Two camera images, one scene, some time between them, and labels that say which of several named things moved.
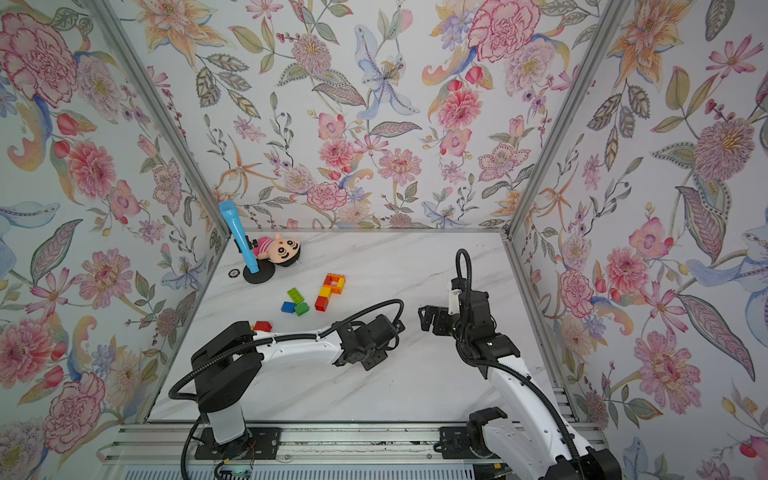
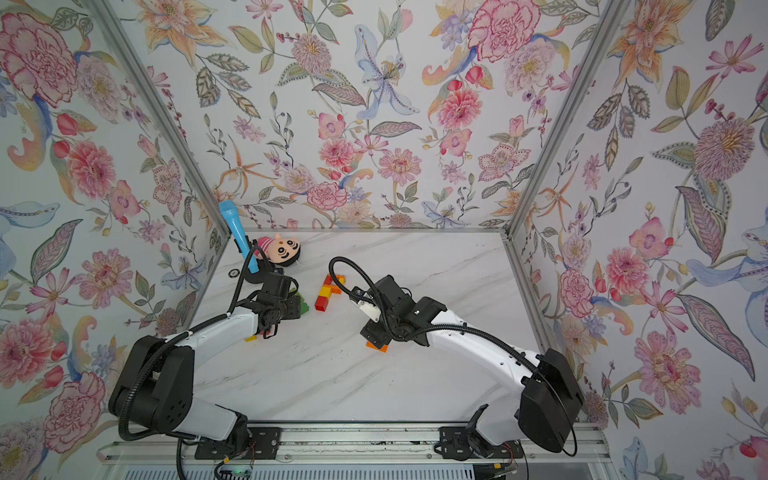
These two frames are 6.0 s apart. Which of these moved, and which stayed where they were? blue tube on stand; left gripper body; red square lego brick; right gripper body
Moved: left gripper body; right gripper body
Stayed: blue tube on stand; red square lego brick
